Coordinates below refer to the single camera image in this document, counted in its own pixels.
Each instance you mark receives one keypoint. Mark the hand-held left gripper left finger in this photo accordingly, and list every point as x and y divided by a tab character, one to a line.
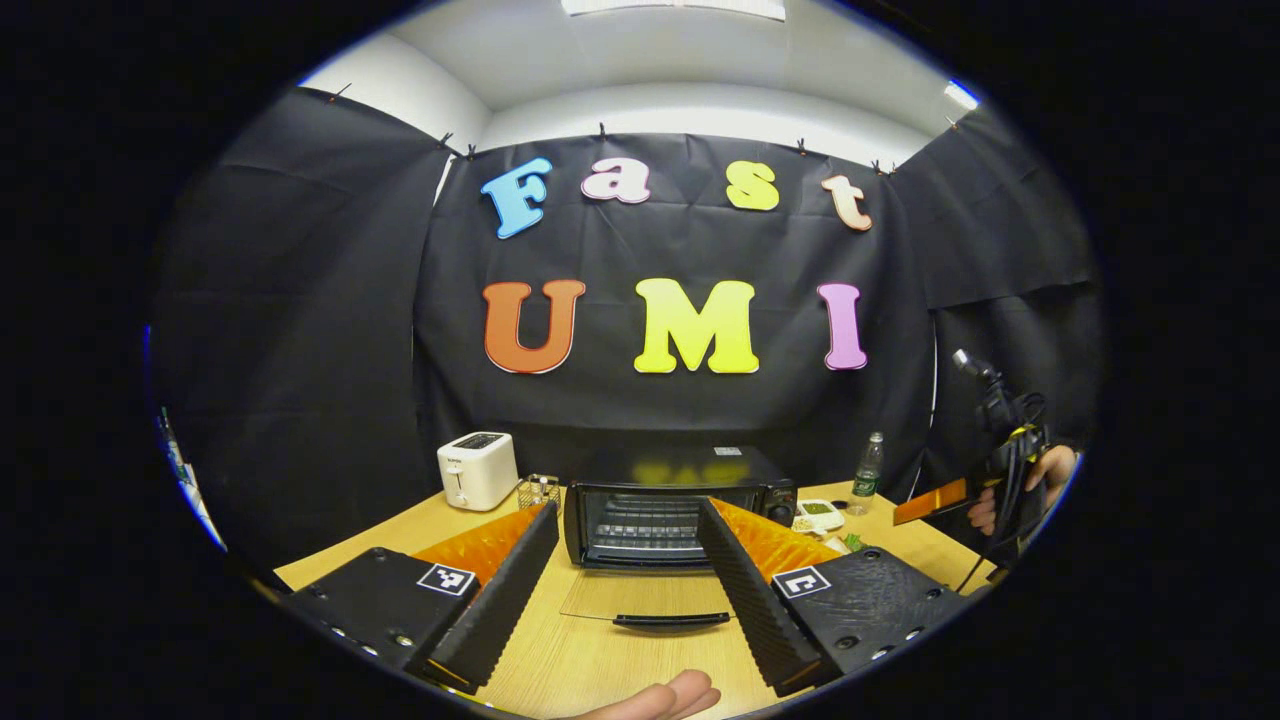
505	600

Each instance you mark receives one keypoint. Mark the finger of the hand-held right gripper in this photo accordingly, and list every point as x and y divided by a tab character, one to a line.
930	502

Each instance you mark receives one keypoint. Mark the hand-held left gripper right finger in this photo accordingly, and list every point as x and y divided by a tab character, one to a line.
750	600

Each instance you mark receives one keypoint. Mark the lettuce sandwich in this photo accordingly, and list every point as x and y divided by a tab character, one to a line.
852	542

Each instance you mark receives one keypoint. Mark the black electric oven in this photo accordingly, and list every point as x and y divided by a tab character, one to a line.
650	470

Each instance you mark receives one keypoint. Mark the clear plastic water bottle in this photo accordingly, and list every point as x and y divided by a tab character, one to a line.
868	475

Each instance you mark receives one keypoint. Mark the white divided seasoning dish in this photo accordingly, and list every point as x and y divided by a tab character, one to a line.
820	514

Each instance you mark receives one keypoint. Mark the white toaster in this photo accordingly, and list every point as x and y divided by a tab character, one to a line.
478	472

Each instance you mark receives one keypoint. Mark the black backdrop cloth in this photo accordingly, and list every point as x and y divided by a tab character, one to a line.
300	350

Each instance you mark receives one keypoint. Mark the bright lit window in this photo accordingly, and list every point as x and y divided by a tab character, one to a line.
180	470

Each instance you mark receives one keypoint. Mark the small ceiling light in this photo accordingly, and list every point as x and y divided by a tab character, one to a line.
961	95

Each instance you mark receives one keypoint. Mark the large ceiling light panel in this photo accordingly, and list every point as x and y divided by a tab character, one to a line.
680	6

